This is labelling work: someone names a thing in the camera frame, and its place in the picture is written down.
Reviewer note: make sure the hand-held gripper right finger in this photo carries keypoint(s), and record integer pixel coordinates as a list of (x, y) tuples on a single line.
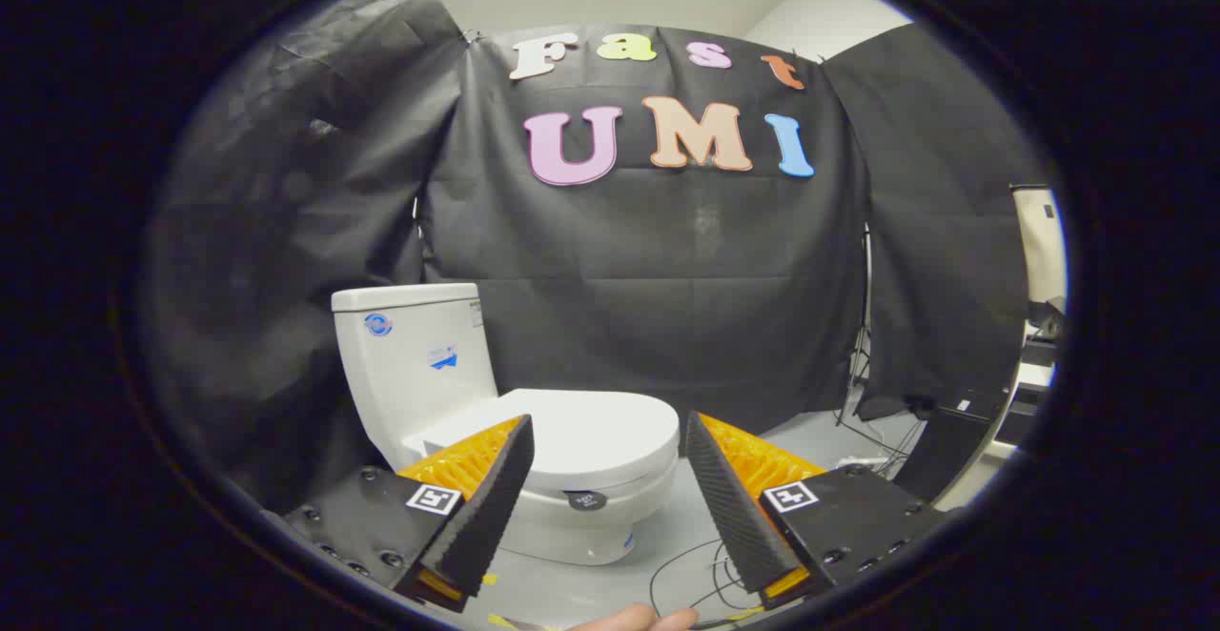
[(729, 507)]

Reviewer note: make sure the white ceramic toilet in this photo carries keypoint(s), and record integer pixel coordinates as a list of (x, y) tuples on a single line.
[(410, 374)]

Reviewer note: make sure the white toilet lid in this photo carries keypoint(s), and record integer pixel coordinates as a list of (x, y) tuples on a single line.
[(591, 431)]

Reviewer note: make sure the black box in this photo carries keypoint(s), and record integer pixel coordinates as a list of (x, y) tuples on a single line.
[(944, 450)]

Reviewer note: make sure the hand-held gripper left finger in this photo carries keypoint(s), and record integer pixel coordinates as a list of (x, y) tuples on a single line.
[(491, 507)]

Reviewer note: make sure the cream panel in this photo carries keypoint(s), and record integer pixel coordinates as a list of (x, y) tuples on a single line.
[(1039, 240)]

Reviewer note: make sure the black backdrop cloth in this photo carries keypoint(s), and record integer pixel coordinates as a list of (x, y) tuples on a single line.
[(667, 259)]

